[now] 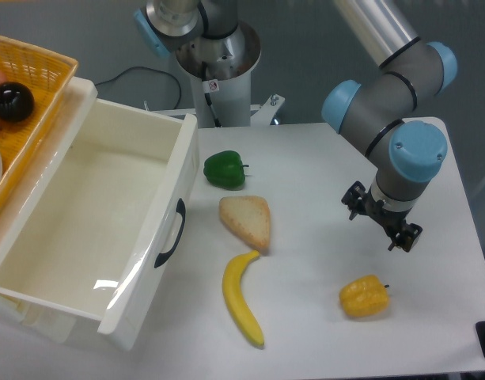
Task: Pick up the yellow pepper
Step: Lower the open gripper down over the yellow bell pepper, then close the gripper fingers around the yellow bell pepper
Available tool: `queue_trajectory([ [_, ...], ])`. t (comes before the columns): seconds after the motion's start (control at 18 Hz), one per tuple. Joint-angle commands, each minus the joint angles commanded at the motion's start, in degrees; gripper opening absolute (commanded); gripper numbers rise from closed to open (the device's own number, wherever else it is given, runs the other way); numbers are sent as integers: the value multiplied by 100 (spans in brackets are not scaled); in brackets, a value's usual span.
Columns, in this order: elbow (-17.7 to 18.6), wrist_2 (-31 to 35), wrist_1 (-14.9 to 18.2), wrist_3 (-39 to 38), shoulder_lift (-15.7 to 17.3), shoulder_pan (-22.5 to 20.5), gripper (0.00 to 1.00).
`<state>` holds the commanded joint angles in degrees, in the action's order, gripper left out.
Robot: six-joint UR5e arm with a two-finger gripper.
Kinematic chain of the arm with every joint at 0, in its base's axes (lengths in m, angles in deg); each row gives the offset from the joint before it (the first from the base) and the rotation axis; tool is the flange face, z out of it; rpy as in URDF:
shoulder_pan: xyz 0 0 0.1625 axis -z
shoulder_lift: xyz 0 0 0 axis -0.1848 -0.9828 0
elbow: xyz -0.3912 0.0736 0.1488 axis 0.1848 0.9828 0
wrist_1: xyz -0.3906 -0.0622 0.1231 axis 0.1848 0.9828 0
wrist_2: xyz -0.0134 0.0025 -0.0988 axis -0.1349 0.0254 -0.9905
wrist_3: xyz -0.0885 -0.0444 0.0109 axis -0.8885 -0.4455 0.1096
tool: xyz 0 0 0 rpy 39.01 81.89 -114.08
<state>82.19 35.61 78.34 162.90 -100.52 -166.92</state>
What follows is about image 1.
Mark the white plastic drawer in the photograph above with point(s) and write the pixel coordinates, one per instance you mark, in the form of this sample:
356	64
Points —
89	246

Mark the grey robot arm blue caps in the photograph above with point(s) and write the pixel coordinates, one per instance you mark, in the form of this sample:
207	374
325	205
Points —
407	155

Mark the triangular bread slice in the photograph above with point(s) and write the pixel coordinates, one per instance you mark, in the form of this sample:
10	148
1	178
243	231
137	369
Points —
249	218

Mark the yellow banana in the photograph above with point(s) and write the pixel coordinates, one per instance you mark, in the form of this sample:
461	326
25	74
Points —
234	299

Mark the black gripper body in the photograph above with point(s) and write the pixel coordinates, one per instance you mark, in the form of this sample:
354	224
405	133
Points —
389	213

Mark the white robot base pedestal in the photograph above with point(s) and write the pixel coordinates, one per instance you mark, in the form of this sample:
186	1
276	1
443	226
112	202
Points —
220	75

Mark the black drawer handle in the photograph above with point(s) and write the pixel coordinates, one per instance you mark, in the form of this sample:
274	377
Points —
175	235

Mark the orange woven basket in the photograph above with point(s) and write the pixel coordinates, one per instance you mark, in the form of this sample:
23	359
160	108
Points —
44	74

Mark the dark purple round fruit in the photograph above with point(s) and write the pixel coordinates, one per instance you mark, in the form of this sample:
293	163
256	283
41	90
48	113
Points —
16	102

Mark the green bell pepper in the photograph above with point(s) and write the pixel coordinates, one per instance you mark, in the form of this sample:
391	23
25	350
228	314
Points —
225	170

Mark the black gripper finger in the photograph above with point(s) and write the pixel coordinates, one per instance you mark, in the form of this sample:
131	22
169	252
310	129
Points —
403	236
355	200

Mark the yellow bell pepper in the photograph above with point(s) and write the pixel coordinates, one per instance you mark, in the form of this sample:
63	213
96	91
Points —
364	297

